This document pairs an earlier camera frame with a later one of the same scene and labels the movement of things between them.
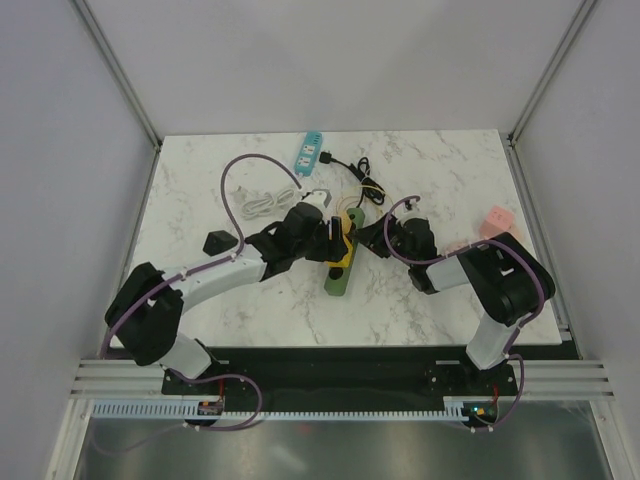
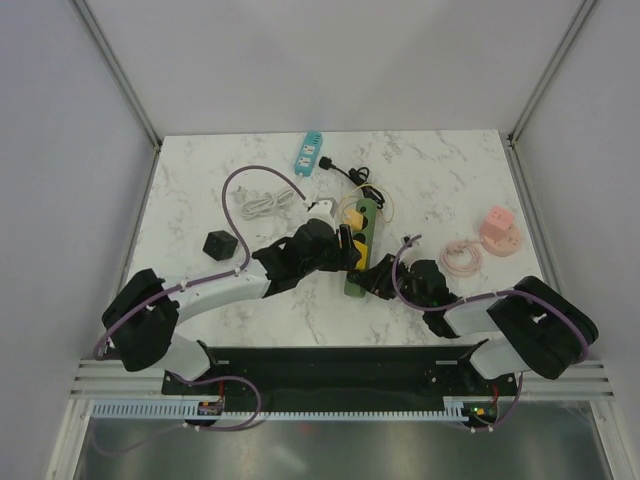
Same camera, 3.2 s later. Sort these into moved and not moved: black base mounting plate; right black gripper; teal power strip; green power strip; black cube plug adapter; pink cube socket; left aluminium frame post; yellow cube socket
Moved: yellow cube socket; green power strip; right black gripper
Not moved: pink cube socket; left aluminium frame post; black cube plug adapter; black base mounting plate; teal power strip
